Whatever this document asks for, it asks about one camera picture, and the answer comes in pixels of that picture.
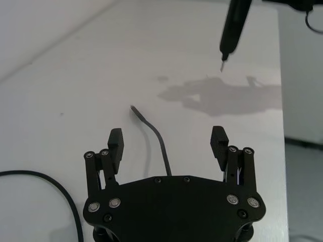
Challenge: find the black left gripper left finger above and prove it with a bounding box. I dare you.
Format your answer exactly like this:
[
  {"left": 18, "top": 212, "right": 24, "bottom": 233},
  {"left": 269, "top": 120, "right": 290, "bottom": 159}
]
[{"left": 84, "top": 128, "right": 125, "bottom": 200}]

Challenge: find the black corded tool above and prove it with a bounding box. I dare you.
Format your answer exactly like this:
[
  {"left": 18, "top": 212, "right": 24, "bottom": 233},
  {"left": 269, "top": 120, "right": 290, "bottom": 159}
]
[{"left": 219, "top": 0, "right": 253, "bottom": 73}]

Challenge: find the black power cable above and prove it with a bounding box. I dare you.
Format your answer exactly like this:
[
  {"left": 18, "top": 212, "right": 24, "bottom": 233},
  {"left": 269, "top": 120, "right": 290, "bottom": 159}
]
[{"left": 0, "top": 170, "right": 85, "bottom": 242}]

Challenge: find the thin dark gripper cable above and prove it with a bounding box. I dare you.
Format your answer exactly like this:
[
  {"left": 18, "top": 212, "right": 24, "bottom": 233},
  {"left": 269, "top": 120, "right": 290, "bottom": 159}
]
[{"left": 304, "top": 10, "right": 323, "bottom": 33}]

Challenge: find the grey cable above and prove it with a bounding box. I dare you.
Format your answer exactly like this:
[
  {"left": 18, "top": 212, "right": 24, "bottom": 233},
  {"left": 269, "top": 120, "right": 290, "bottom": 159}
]
[{"left": 129, "top": 105, "right": 173, "bottom": 176}]

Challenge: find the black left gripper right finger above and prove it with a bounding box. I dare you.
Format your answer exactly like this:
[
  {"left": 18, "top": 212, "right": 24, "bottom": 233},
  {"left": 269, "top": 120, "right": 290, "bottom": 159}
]
[{"left": 209, "top": 126, "right": 258, "bottom": 194}]

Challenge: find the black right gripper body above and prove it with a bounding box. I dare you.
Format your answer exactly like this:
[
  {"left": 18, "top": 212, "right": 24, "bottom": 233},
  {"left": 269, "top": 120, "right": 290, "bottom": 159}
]
[{"left": 261, "top": 0, "right": 314, "bottom": 12}]

